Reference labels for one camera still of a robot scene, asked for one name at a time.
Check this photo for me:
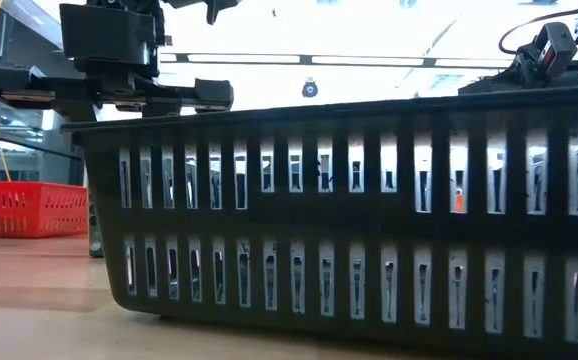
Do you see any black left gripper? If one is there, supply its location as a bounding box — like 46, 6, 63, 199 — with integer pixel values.
0, 2, 235, 121

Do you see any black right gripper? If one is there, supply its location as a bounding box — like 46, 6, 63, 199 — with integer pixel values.
457, 67, 578, 97

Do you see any red plastic basket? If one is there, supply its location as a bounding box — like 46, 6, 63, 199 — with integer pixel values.
0, 179, 90, 240

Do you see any black slotted plastic basket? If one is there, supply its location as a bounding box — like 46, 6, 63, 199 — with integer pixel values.
61, 85, 578, 360

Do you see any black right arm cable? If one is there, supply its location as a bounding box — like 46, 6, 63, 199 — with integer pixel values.
497, 5, 578, 55

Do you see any black round ceiling camera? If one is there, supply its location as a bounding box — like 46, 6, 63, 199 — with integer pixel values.
301, 77, 320, 100

